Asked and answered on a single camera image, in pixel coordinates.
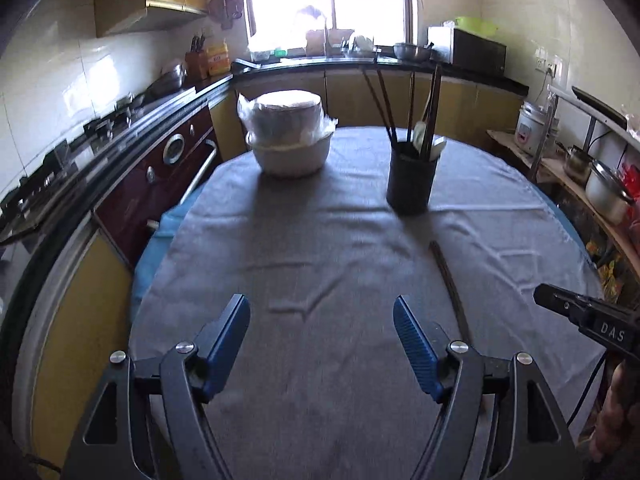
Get white plastic spoon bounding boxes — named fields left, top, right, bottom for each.
left=430, top=136, right=447, bottom=162
left=412, top=122, right=426, bottom=150

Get yellow kitchen cabinets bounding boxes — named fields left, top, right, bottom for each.
left=209, top=68, right=524, bottom=160

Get person's right hand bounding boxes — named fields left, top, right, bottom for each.
left=589, top=361, right=639, bottom=463

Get wooden side shelf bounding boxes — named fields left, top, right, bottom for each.
left=486, top=130, right=640, bottom=281

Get blue table underlay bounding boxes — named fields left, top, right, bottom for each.
left=129, top=185, right=204, bottom=325

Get grey tablecloth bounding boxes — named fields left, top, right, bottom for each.
left=129, top=128, right=603, bottom=479

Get steel pot on shelf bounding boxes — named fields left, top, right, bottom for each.
left=586, top=159, right=634, bottom=226

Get dark red built-in oven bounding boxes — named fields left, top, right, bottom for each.
left=93, top=105, right=222, bottom=268

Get black utensil holder cup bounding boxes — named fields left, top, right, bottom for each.
left=386, top=141, right=439, bottom=216

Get white rice cooker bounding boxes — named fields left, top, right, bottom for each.
left=514, top=102, right=547, bottom=156

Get plastic-wrapped bowl stack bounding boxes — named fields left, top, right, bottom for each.
left=236, top=90, right=337, bottom=148

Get gas stove top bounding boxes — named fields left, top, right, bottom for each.
left=1, top=87, right=195, bottom=245

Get wooden knife block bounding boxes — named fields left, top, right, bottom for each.
left=184, top=34, right=208, bottom=82

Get steel mixing bowl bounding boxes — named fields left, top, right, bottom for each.
left=393, top=42, right=433, bottom=64

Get black microwave oven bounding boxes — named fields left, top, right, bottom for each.
left=427, top=26, right=506, bottom=76

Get green plastic basin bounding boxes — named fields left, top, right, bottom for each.
left=454, top=16, right=499, bottom=38

